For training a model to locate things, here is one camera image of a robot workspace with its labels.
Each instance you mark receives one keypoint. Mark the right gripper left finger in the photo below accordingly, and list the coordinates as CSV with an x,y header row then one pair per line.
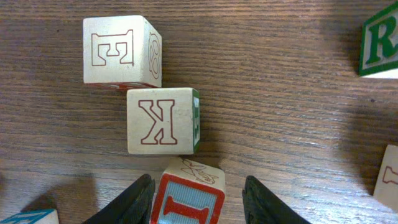
x,y
132,206

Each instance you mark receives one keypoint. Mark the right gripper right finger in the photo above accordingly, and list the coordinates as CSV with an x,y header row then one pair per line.
x,y
262,206

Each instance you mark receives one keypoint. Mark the red letter I block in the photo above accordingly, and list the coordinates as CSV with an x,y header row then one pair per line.
x,y
189,192

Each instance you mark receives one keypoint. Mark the green letter R block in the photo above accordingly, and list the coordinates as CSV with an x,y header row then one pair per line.
x,y
378,55

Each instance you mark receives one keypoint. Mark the snail picture block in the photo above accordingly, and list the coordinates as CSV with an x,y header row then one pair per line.
x,y
48,216

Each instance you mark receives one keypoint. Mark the letter K block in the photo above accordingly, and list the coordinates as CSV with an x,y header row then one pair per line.
x,y
163,121

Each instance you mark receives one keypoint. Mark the far right wooden block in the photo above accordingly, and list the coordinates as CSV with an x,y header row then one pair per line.
x,y
386,186

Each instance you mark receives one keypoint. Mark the letter E block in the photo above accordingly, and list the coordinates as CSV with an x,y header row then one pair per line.
x,y
121,52

